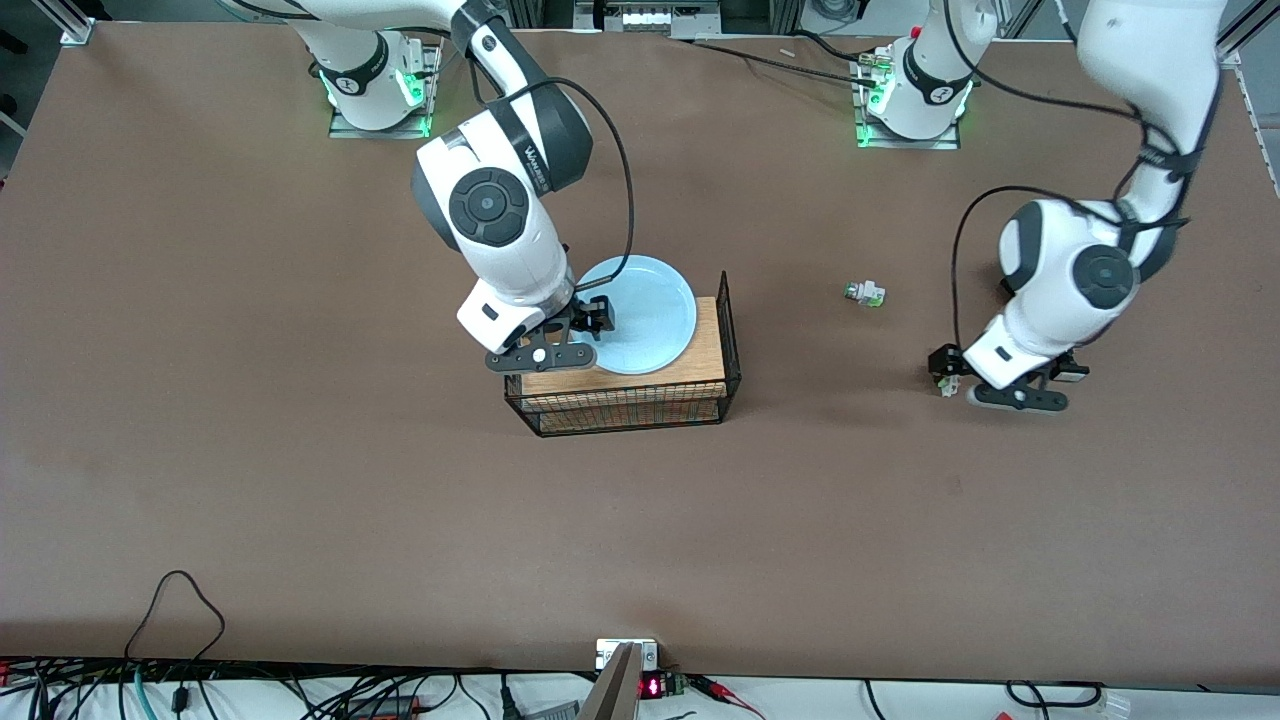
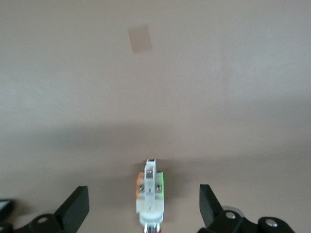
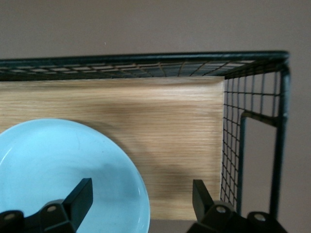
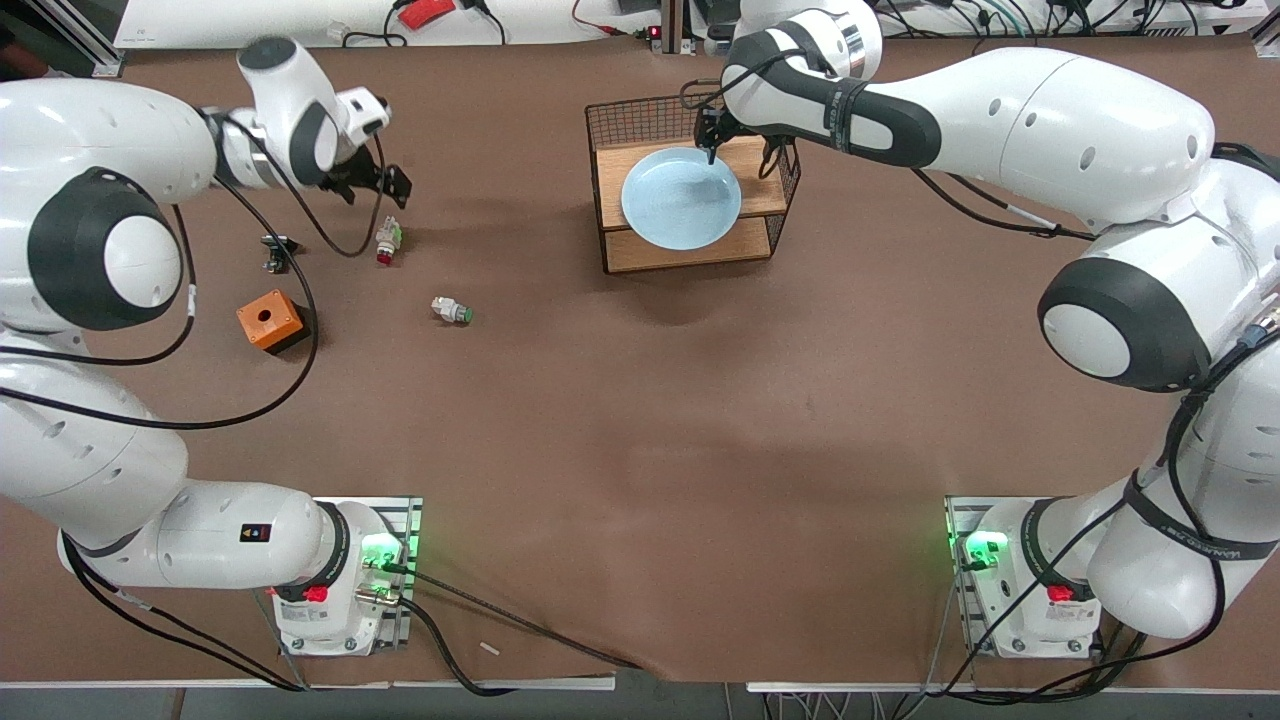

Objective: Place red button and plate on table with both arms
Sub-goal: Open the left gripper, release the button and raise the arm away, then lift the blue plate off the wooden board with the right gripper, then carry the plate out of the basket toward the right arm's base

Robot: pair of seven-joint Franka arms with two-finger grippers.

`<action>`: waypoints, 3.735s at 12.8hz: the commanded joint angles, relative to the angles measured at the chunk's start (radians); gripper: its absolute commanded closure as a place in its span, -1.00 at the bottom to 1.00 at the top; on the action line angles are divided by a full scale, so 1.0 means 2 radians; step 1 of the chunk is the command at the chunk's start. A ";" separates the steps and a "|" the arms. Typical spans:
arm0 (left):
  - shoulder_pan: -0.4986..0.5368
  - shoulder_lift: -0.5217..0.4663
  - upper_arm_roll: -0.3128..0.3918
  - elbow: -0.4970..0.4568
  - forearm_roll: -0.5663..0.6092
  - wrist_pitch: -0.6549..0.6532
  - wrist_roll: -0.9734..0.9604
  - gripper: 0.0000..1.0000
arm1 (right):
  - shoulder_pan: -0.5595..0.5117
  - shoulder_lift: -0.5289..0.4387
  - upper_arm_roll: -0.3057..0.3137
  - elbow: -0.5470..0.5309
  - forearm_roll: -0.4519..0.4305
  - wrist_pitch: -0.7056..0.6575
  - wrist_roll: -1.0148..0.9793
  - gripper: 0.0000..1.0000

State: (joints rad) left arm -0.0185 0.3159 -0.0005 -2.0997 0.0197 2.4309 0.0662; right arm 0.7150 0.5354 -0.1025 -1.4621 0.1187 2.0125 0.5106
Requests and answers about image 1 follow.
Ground light blue plate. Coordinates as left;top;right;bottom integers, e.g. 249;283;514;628
572;255;698;377

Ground wooden board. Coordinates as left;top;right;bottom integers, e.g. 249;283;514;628
520;296;728;421

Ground small white box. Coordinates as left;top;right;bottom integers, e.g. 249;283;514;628
596;638;659;671

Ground grey metal pole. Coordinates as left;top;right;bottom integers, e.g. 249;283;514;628
578;642;643;720

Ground red test probe lead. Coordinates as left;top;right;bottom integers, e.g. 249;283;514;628
690;675;766;720

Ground flat black device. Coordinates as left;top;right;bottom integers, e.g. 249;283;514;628
345;695;421;720

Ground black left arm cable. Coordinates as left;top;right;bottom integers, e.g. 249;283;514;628
940;0;1201;351

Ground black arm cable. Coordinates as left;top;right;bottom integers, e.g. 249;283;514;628
500;75;636;301
940;0;1201;351

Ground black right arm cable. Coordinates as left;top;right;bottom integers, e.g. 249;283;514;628
500;75;636;301

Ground black wire mesh basket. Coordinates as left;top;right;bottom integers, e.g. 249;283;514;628
503;270;743;438

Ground thick black table cable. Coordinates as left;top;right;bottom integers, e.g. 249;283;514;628
672;36;883;85

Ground black oval cable loop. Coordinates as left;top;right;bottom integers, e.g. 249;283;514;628
1003;680;1104;709

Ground aluminium edge rail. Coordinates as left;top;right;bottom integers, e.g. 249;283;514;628
1235;65;1280;193

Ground aluminium frame profile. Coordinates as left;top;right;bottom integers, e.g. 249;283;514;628
30;0;96;47
1215;18;1280;67

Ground thin black looped cable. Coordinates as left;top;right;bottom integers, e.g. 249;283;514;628
125;570;226;666

